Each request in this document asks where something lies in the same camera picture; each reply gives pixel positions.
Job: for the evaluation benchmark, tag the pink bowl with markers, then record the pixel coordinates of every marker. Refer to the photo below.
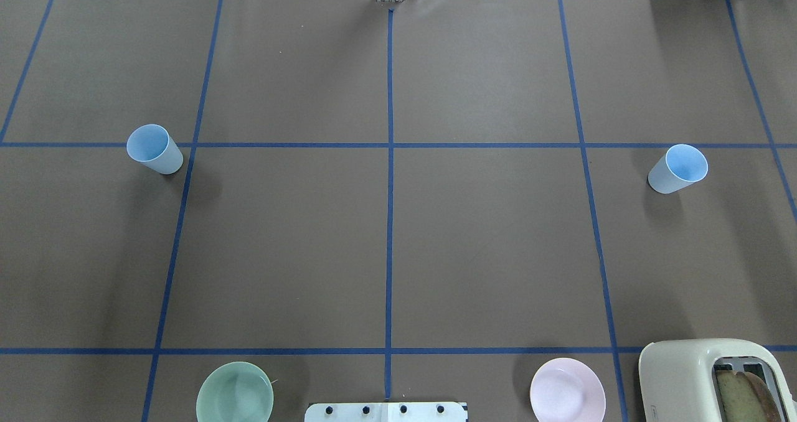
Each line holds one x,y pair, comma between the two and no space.
567,390

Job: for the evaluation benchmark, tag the cream toaster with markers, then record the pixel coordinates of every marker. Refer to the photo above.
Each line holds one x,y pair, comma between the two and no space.
677,377

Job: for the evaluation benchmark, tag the bread slice in toaster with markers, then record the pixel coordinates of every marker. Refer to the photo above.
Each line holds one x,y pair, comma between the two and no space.
745,397

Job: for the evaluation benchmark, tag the blue cup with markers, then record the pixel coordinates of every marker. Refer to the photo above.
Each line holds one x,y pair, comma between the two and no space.
152,146
681,166

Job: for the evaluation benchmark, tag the green bowl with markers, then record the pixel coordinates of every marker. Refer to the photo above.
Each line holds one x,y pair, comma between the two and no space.
236,391

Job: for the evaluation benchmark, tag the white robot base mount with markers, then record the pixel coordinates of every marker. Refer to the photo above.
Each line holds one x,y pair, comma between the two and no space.
388,411

